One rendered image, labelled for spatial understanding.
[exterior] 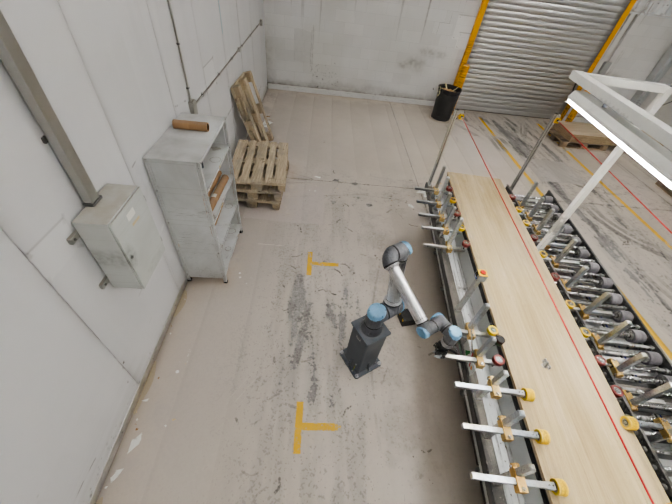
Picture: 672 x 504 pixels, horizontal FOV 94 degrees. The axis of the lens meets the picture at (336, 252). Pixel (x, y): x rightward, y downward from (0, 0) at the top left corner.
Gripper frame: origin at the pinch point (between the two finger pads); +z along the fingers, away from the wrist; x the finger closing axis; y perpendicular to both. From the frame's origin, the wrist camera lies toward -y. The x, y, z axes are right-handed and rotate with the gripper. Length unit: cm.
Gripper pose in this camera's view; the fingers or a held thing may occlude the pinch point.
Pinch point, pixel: (439, 356)
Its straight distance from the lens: 257.4
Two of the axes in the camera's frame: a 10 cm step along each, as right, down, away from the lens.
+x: -0.9, 7.0, -7.1
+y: -9.9, -1.5, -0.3
